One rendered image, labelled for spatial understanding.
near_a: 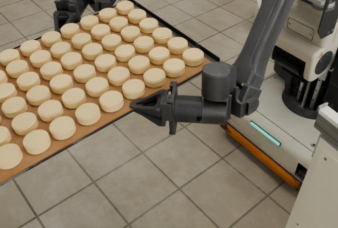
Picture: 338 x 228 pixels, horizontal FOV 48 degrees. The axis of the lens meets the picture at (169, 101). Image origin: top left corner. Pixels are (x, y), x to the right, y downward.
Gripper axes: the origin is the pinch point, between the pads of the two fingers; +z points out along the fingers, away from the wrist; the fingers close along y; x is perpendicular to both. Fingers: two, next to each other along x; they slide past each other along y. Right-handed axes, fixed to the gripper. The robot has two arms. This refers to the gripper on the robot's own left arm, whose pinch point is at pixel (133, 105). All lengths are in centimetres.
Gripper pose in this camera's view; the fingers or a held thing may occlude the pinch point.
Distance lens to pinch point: 80.7
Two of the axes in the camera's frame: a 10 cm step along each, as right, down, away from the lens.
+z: -9.9, -0.6, 1.3
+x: 1.4, -6.8, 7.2
